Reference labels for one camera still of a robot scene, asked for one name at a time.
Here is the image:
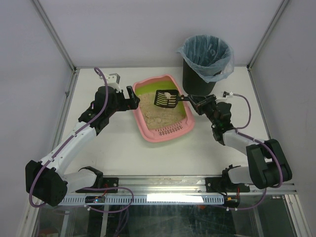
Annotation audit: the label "black trash bin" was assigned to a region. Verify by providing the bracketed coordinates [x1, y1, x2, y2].
[182, 60, 215, 96]

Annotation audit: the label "black litter scoop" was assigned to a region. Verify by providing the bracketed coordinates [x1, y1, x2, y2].
[154, 89, 189, 109]

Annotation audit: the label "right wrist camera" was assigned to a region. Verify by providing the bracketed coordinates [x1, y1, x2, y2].
[217, 91, 234, 101]

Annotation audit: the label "pink green litter box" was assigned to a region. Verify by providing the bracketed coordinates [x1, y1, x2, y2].
[133, 75, 195, 143]

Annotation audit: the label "scooped litter clump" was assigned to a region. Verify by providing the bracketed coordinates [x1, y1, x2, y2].
[164, 92, 172, 99]

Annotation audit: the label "white slotted cable duct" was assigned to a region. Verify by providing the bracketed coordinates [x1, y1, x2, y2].
[60, 194, 224, 205]

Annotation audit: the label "beige cat litter pellets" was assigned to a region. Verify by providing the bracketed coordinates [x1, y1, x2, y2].
[138, 92, 186, 130]

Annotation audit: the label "purple cable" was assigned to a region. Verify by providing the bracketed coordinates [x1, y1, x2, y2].
[222, 93, 284, 211]
[29, 67, 109, 207]

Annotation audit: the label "aluminium mounting rail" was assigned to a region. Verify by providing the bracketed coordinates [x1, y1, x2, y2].
[104, 175, 297, 196]

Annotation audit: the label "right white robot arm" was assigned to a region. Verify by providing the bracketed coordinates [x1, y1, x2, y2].
[188, 95, 293, 189]

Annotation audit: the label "right aluminium frame post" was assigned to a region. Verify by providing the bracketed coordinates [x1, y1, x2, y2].
[247, 0, 291, 69]

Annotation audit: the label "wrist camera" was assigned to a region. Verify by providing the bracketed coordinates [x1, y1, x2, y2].
[104, 73, 121, 92]
[217, 91, 234, 101]

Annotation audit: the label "blue plastic bin liner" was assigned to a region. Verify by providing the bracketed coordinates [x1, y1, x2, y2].
[177, 35, 235, 83]

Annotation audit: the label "left aluminium frame post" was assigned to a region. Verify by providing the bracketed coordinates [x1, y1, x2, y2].
[30, 0, 76, 72]

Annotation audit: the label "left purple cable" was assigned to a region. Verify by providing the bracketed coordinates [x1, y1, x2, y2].
[29, 67, 109, 207]

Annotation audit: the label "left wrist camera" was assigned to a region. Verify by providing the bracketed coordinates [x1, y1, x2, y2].
[104, 73, 121, 92]

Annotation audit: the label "aluminium frame post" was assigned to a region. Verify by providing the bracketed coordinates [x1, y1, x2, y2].
[30, 0, 76, 72]
[247, 0, 291, 69]

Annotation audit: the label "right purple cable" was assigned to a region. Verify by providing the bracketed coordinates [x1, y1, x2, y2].
[222, 93, 284, 211]

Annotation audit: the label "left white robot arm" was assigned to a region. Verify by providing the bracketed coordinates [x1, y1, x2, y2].
[25, 86, 140, 206]

